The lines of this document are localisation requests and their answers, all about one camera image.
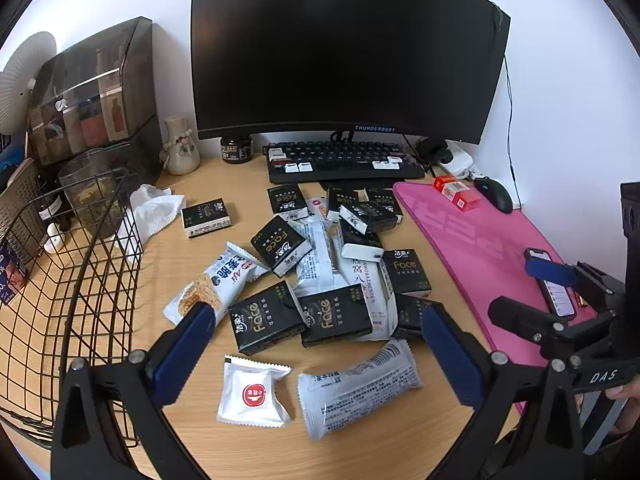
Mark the white snack packet black text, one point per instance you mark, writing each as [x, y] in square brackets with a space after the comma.
[312, 265]

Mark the black computer mouse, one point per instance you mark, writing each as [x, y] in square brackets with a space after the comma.
[495, 195]

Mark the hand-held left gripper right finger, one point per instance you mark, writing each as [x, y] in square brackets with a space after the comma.
[452, 360]

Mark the small dark bottle white label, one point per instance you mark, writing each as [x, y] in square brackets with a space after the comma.
[50, 207]

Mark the small dark jar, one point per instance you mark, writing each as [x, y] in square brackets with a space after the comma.
[236, 151]

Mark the small white packet red logo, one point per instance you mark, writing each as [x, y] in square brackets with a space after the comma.
[250, 395]
[316, 206]

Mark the small red box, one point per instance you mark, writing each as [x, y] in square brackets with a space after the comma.
[442, 183]

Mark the blue print snack packet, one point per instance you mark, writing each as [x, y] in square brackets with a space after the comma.
[220, 280]

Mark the blue metal tin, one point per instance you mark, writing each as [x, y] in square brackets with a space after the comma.
[10, 275]

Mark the pink mouse mat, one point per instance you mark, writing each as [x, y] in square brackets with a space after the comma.
[475, 250]

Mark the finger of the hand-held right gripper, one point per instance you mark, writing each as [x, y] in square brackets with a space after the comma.
[547, 270]
[525, 317]

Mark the clear glass cup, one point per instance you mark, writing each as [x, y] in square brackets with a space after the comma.
[95, 195]

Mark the black mechanical keyboard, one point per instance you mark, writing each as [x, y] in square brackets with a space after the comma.
[345, 160]

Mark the white power strip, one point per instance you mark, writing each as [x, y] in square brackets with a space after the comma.
[460, 160]

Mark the long white snack packet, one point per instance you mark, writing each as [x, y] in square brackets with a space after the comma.
[362, 285]

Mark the black flat pad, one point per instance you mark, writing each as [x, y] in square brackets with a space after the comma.
[360, 184]

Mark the pile of black tissue packets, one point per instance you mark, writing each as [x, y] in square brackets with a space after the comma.
[270, 320]

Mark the white snack packet with barcode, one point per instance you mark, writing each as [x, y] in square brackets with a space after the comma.
[350, 395]

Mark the smoky acrylic storage cabinet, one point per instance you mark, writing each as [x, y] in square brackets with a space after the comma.
[95, 95]

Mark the black smartphone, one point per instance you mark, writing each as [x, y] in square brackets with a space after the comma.
[557, 297]

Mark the white round fan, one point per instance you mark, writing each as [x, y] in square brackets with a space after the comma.
[20, 80]

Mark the crumpled white tissue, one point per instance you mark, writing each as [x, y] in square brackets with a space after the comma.
[155, 210]

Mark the person's right hand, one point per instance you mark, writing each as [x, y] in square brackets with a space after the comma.
[625, 391]

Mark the blue cardboard box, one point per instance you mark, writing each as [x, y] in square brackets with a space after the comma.
[10, 165]

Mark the brown slatted basket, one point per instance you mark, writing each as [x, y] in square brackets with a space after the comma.
[20, 195]

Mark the black curved monitor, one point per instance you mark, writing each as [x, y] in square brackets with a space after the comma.
[340, 50]

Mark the cream ceramic vase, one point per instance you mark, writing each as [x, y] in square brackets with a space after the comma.
[180, 152]

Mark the wooden desktop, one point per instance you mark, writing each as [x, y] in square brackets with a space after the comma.
[240, 190]

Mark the black power adapter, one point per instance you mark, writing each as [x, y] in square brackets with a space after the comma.
[431, 149]

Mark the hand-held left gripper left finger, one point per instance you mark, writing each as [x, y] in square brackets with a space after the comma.
[185, 355]

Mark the orange and white box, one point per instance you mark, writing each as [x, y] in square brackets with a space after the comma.
[462, 196]

